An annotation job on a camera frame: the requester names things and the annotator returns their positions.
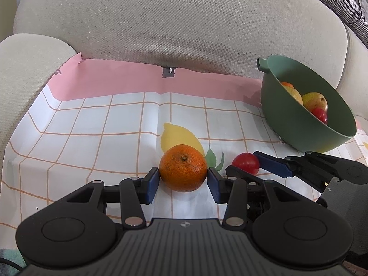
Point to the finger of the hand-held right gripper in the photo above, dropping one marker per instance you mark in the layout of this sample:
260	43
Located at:
244	175
273	164

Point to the red cherry tomato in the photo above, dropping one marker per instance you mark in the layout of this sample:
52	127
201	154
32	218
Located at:
320	115
244	162

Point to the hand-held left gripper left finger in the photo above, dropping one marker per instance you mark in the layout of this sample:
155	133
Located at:
152	184

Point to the yellow lemon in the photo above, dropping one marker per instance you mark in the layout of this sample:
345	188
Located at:
294	96

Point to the lemon print checked mat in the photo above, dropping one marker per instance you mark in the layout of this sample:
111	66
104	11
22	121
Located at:
115	120

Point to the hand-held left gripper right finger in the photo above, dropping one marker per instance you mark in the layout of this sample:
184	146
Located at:
215	185

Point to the beige fabric sofa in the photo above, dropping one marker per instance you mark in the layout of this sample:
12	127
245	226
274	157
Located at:
172	20

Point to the yellow-red mango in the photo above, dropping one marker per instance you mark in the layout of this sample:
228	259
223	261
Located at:
313	100

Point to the houndstooth cushion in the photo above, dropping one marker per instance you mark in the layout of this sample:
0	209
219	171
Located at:
345	3

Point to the orange mandarin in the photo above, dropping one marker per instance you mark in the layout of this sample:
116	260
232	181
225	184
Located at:
287	85
183	168

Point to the green plastic bowl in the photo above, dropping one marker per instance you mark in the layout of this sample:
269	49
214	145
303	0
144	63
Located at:
287	126

